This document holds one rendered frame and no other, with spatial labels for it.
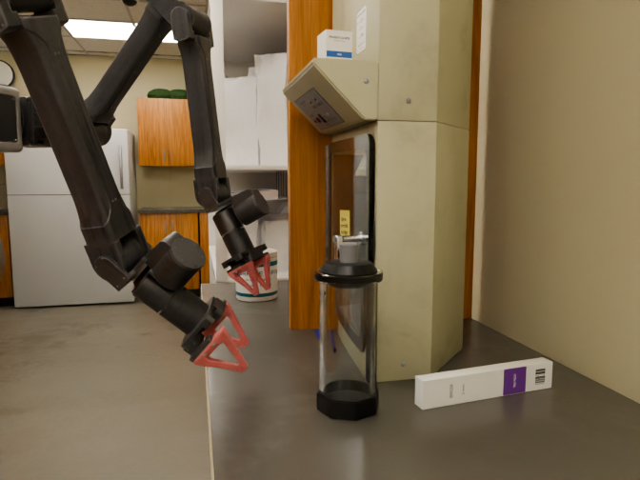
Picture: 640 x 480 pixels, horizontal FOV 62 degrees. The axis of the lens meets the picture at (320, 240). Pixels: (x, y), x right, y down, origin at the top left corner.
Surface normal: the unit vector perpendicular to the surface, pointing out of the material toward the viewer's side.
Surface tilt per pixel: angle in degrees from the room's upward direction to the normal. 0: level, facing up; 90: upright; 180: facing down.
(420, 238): 90
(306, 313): 90
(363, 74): 90
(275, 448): 0
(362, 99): 90
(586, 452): 0
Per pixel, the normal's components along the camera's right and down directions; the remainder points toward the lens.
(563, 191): -0.97, 0.03
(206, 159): -0.26, -0.04
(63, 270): 0.23, 0.11
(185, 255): 0.64, -0.59
